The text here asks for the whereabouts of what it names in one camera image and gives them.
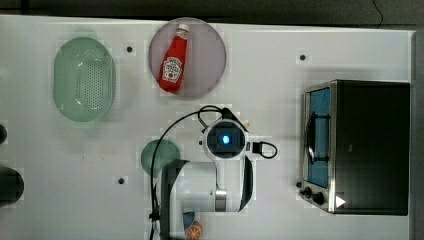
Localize grey round plate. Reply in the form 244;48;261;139
148;17;227;98

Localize small black round container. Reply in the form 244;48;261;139
0;167;24;207

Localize black toaster oven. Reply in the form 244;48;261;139
297;79;411;216

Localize red ketchup bottle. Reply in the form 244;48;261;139
158;24;190;93

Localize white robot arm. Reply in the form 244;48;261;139
159;108;253;240

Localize blue cup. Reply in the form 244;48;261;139
183;212;195;231

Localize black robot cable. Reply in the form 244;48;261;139
148;105;278;240

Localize green cup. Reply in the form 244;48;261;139
140;139;181;177

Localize green oval colander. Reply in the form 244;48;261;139
53;37;116;122

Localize orange slice toy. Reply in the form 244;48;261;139
186;221;203;240

